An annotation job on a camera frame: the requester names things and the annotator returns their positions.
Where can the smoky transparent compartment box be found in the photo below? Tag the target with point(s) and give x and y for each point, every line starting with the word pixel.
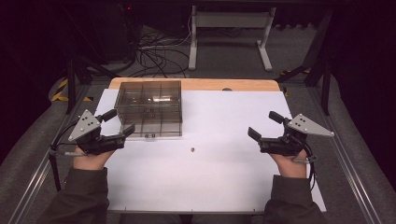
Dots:
pixel 149 107

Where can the yellow black hazard tape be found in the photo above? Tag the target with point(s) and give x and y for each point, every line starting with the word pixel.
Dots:
pixel 62 93

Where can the person's left hand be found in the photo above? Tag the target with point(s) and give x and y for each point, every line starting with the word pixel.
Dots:
pixel 91 161

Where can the white metal stand frame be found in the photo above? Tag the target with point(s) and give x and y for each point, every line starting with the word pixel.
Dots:
pixel 230 21

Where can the white board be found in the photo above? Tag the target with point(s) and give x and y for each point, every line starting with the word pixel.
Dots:
pixel 202 174

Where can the black equipment cabinet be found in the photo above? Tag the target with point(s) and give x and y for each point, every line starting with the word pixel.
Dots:
pixel 118 31

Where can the black metal stand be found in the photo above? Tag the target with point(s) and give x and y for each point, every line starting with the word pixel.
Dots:
pixel 72 84
pixel 320 68

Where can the person's right hand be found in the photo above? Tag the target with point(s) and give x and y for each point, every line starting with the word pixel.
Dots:
pixel 290 166

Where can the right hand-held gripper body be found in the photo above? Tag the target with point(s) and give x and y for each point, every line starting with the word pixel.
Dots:
pixel 306 126

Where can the aluminium rail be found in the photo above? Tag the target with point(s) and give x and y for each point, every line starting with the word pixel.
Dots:
pixel 345 158
pixel 43 174

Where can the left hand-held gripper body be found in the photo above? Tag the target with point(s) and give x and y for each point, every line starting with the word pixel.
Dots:
pixel 85 127

